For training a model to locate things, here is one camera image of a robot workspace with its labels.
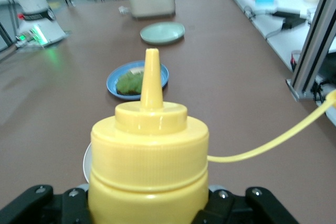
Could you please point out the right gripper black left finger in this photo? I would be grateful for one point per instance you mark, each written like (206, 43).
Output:
(39, 208)

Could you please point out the green lettuce leaf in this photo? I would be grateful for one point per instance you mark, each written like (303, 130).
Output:
(128, 82)

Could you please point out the yellow squeeze sauce bottle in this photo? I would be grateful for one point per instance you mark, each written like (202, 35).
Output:
(147, 155)

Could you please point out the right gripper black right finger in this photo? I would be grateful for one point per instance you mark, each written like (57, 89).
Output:
(249, 211)

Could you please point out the red clip lead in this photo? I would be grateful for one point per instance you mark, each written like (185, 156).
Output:
(292, 60)

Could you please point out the black power adapter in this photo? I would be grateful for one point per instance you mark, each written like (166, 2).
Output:
(291, 20)

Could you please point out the pale green round plate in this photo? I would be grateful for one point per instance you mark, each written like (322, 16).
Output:
(162, 33)

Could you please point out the blue round plate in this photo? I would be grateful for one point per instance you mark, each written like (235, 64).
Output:
(111, 85)

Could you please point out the beige round plate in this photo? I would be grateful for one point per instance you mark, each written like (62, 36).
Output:
(87, 161)

